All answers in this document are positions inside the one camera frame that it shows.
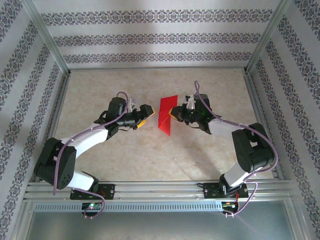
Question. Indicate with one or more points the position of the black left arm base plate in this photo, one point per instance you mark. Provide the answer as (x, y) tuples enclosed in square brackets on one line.
[(110, 190)]

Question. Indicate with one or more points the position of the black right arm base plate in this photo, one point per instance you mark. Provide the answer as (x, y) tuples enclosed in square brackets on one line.
[(211, 191)]

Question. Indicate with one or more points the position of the grey metal panel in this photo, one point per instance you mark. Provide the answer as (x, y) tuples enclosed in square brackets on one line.
[(160, 226)]

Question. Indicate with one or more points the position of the wide aluminium mounting rail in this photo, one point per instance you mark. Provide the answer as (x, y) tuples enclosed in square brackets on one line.
[(155, 190)]

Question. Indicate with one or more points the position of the red paper sheet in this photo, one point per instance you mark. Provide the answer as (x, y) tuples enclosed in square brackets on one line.
[(165, 125)]

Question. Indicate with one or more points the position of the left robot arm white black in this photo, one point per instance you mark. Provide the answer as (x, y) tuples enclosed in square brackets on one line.
[(62, 162)]

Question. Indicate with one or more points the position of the small electronics board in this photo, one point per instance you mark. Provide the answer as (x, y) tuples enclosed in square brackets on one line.
[(230, 205), (92, 206)]

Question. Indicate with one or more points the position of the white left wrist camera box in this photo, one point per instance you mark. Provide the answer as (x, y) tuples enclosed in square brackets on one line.
[(132, 105)]

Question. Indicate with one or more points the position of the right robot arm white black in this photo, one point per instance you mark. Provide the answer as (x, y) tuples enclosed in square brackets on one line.
[(250, 150)]

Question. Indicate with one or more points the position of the aluminium frame post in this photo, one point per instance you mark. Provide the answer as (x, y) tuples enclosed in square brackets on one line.
[(45, 35), (268, 35)]

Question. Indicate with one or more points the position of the aluminium frame rail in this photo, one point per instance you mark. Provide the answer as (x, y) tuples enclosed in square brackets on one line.
[(55, 125), (155, 69), (255, 100)]

